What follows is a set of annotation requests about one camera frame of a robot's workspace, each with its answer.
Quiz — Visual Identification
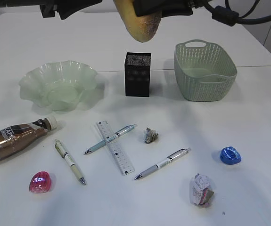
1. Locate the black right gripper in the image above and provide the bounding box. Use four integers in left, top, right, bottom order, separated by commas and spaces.
133, 0, 196, 17

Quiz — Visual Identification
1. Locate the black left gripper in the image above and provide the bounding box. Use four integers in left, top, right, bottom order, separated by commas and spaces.
40, 0, 102, 20

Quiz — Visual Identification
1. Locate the brown bread loaf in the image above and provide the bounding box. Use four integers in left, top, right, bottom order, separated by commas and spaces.
113, 0, 162, 43

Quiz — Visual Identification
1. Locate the small grey paper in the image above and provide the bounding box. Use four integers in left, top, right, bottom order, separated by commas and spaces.
145, 128, 158, 144

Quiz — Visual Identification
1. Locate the white paper ball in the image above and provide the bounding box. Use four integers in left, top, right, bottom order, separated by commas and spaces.
189, 173, 214, 208

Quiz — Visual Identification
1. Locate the black mesh pen holder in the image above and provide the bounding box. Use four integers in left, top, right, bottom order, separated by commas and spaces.
124, 52, 151, 97

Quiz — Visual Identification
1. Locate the green wavy glass plate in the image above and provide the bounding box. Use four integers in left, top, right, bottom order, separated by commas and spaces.
19, 60, 98, 111

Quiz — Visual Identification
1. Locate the green plastic woven basket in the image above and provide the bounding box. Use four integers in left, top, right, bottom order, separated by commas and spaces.
174, 40, 238, 102

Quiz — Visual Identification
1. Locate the blue grip pen on ruler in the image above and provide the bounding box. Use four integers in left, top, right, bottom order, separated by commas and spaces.
83, 121, 137, 155

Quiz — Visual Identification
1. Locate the beige grip ballpoint pen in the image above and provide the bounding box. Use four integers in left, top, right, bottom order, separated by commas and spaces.
55, 139, 86, 186

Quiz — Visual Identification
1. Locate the grey grip ballpoint pen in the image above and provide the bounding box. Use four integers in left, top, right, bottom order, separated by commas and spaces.
134, 148, 191, 180

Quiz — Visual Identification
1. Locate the brown coffee drink bottle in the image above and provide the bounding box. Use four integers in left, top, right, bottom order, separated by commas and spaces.
0, 116, 57, 161

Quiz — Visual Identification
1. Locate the clear plastic ruler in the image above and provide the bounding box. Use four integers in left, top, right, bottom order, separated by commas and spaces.
97, 121, 136, 175

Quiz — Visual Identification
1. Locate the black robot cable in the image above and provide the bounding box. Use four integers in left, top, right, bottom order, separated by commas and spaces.
196, 0, 271, 27

